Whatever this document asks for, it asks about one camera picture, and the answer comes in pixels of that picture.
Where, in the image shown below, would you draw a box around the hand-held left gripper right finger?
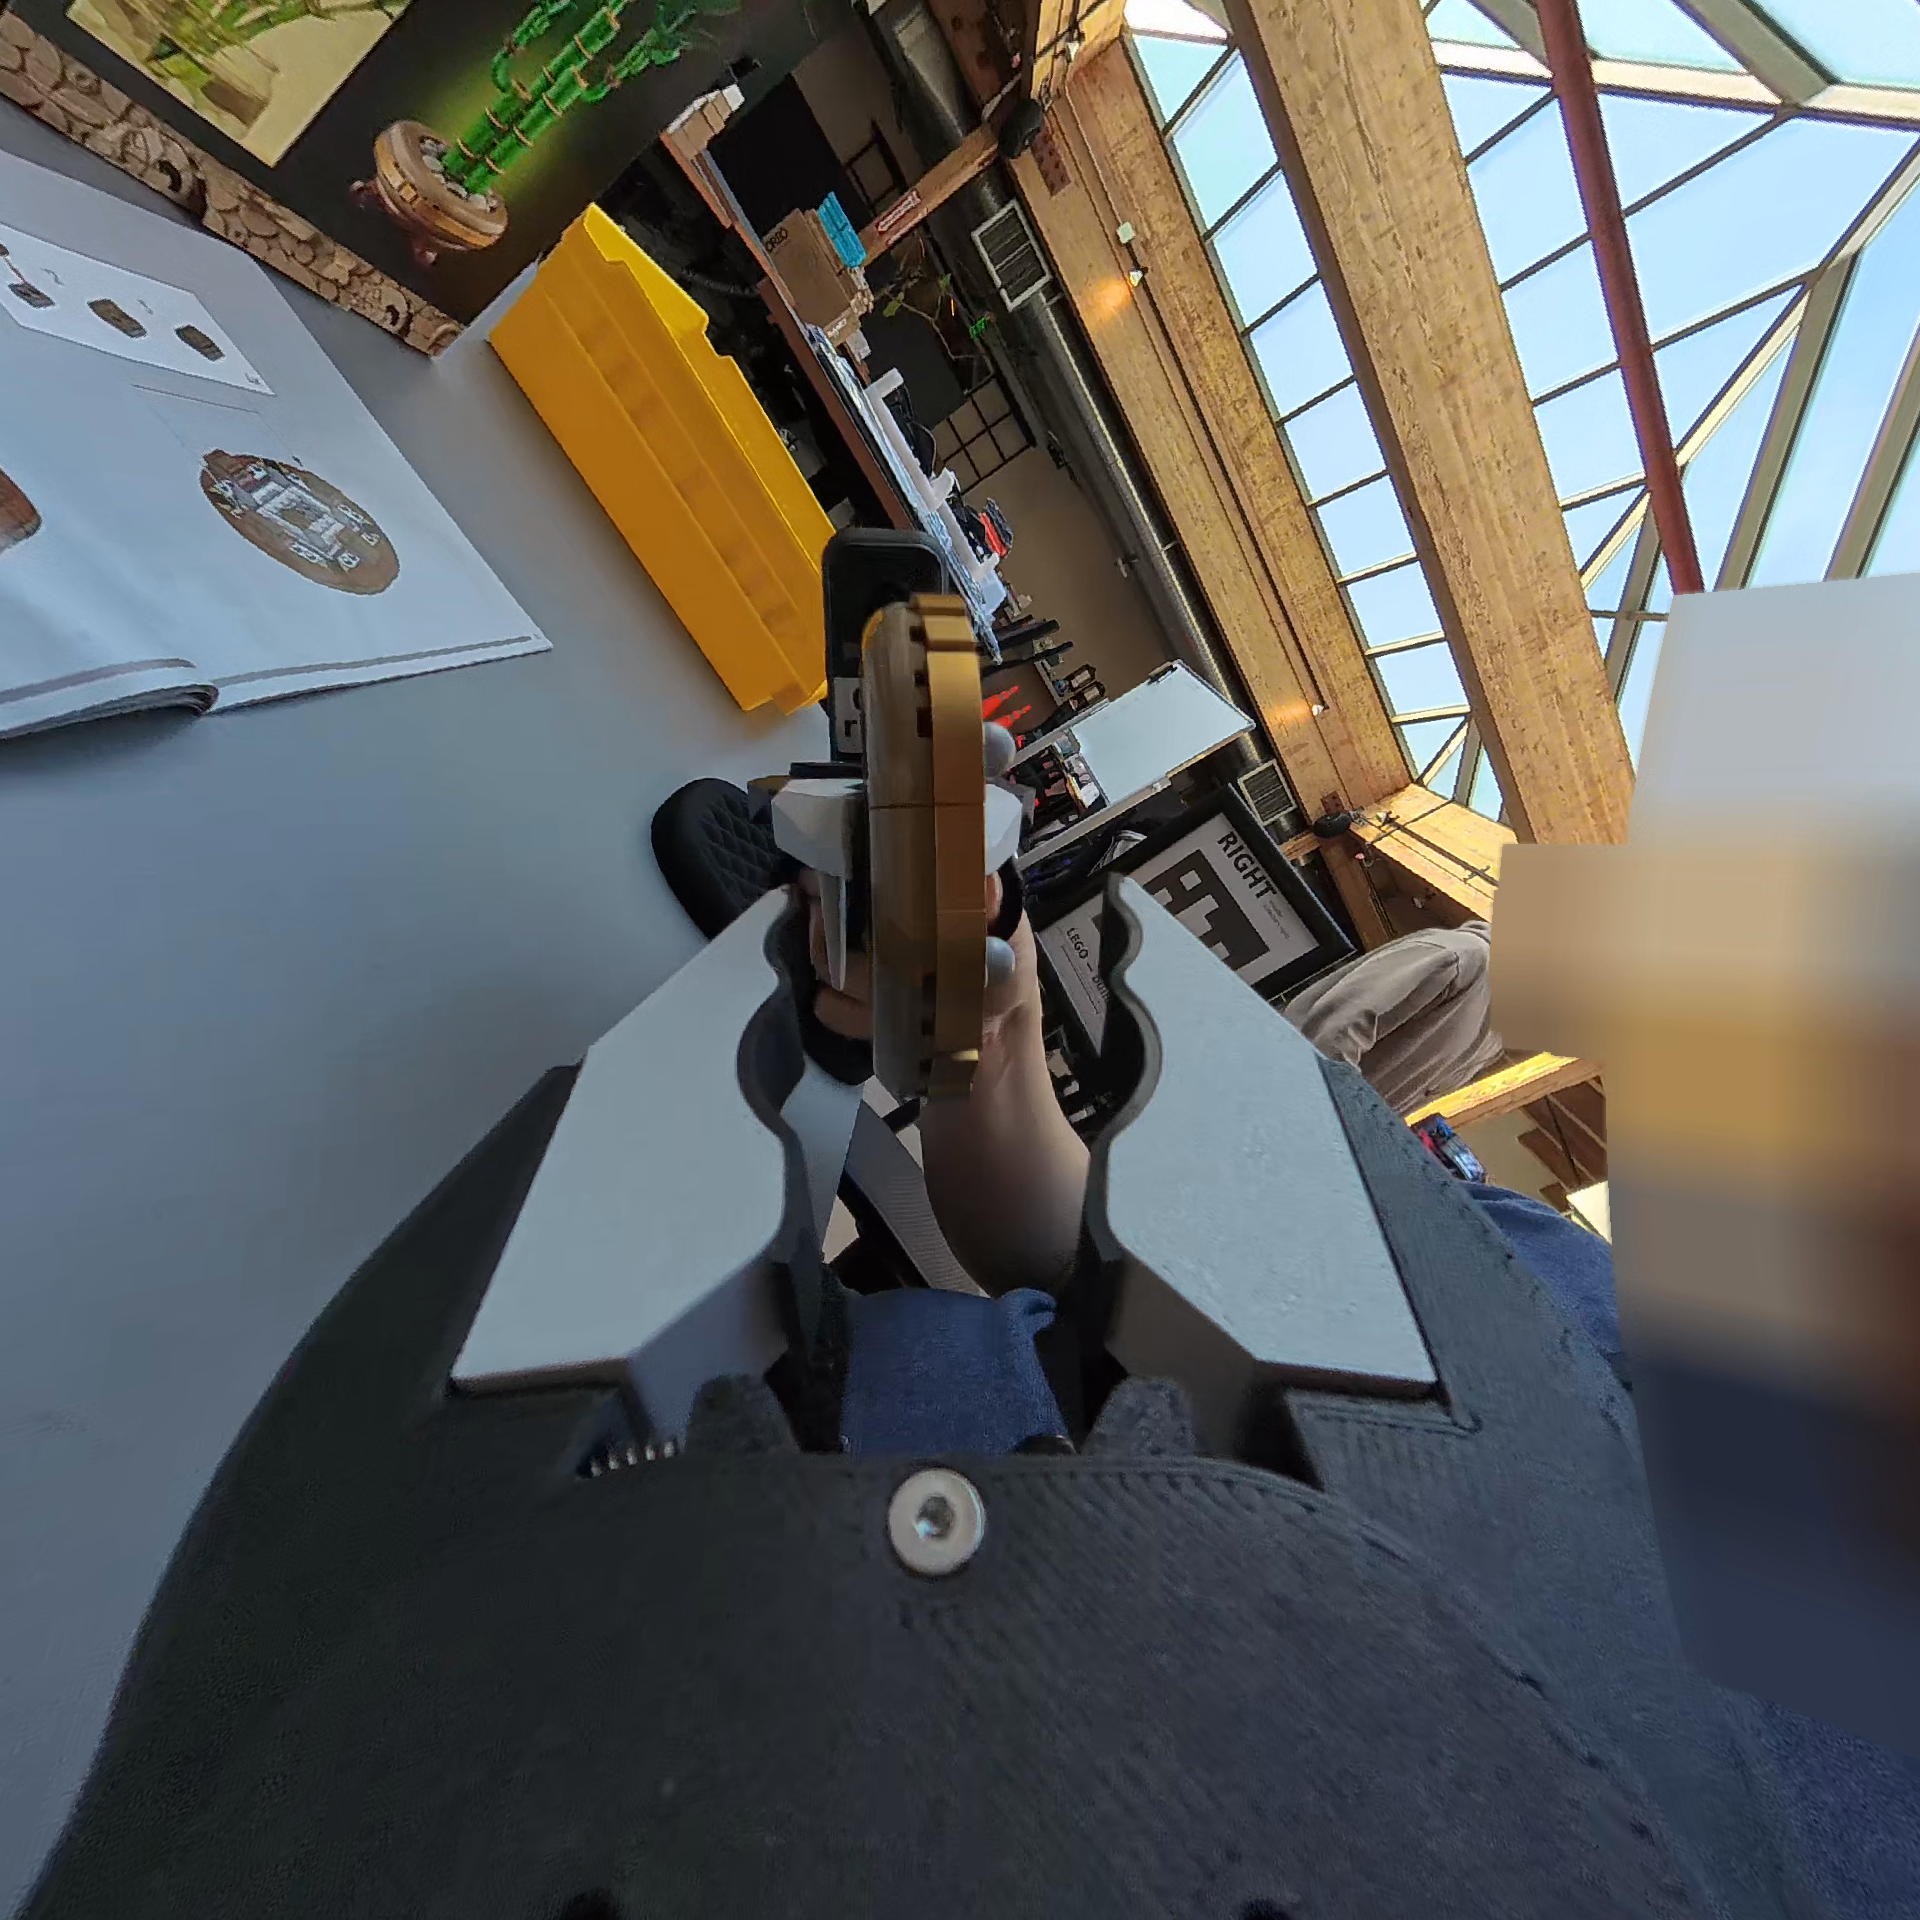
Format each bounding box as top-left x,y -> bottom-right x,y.
1080,874 -> 1443,1403

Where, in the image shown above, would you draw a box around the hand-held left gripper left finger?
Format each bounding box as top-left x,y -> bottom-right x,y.
451,885 -> 842,1449

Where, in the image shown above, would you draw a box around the round gold lego base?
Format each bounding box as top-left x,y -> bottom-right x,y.
858,593 -> 1025,1103

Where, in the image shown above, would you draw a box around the person's right forearm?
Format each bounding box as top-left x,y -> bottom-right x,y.
919,1050 -> 1095,1299

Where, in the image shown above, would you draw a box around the black lego box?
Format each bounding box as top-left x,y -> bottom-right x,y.
0,0 -> 848,359

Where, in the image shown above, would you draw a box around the lego instruction booklet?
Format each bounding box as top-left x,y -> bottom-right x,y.
0,141 -> 553,741

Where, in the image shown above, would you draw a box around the person's right hand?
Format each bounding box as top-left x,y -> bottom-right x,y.
807,885 -> 1050,1126

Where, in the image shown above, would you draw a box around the black padded wrist rest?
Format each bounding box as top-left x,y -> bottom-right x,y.
649,780 -> 812,943

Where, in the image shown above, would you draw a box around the white framed board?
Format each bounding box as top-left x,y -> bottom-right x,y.
1027,660 -> 1258,826

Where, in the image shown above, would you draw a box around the black framed marker sign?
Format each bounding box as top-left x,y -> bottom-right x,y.
1032,787 -> 1360,1082

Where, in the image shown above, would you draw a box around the yellow plastic bin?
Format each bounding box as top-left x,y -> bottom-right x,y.
487,201 -> 839,714

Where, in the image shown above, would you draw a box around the brown cardboard box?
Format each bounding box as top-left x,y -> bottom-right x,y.
762,210 -> 876,345

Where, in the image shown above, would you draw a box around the person's navy sweatshirt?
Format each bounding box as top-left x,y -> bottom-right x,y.
1476,1185 -> 1920,1920

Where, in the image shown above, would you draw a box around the person's blue jeans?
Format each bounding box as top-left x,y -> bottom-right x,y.
839,1287 -> 1074,1455

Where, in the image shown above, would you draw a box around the red metal pipe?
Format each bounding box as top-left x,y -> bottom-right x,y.
1530,0 -> 1708,595

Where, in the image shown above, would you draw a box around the framed wall vent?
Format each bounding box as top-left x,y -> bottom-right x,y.
967,201 -> 1056,314

